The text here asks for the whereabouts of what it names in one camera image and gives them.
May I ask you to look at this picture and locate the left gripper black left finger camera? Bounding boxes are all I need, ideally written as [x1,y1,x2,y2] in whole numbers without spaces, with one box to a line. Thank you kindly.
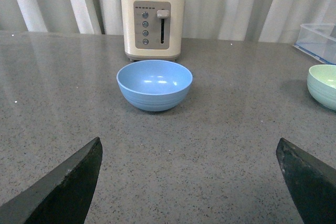
[1,137,102,223]

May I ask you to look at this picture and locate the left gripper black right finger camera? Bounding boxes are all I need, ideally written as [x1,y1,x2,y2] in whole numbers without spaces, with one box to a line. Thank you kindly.
[276,137,335,223]

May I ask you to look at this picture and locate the light green plastic bowl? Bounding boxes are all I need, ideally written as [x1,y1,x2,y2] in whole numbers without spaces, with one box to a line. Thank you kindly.
[307,65,335,111]

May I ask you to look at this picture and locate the blue plastic bowl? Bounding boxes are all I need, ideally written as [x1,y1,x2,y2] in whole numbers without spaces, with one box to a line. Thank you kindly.
[117,60,193,112]

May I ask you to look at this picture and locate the clear plastic food container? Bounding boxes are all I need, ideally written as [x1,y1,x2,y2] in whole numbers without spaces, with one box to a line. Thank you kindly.
[294,23,335,65]

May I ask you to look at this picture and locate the cream two-slot toaster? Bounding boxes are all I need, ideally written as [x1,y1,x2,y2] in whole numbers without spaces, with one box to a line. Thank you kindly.
[121,0,185,61]

